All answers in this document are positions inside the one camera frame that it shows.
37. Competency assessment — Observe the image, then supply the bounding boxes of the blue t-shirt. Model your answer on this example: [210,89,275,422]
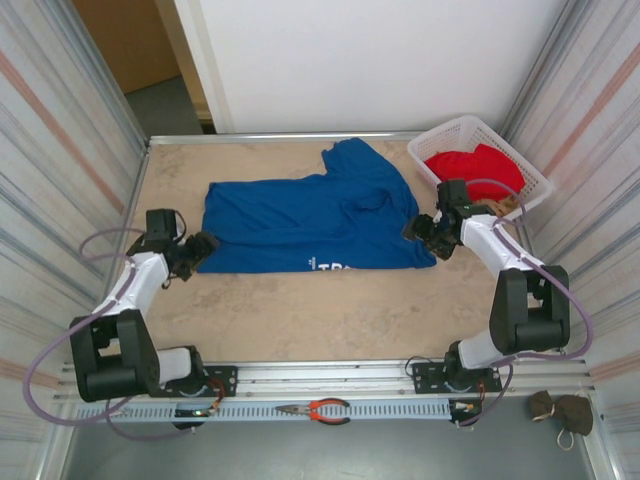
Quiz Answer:
[196,137,438,275]

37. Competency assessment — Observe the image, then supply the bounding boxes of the red cloth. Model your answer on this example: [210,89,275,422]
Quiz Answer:
[424,143,525,201]

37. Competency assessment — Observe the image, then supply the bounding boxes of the tan cloth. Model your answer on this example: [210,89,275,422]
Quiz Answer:
[479,197,521,219]

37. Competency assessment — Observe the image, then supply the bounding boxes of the white plastic basket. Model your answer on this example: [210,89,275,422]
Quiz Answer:
[406,114,555,221]

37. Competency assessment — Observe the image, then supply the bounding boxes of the brown wooden door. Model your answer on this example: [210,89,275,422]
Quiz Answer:
[72,0,182,96]

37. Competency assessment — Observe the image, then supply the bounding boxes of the small dark brown pouch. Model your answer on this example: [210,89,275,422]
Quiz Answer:
[529,389,556,422]

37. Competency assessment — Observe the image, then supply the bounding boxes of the large dark brown pouch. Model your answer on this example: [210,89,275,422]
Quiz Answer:
[552,393,595,451]

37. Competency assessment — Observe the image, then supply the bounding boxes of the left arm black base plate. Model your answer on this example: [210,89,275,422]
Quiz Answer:
[148,365,240,399]

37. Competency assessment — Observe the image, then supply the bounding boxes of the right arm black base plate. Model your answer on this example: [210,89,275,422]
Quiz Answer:
[410,360,503,396]

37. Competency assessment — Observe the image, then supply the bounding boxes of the white door frame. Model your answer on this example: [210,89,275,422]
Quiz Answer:
[153,0,236,135]

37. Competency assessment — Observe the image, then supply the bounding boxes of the aluminium table frame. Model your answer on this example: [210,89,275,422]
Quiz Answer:
[52,130,599,401]

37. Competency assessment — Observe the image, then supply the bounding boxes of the grey slotted cable duct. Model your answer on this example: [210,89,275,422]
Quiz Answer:
[74,399,454,424]

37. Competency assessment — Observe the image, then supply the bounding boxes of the orange handled pliers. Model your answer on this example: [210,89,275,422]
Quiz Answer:
[274,397,352,427]

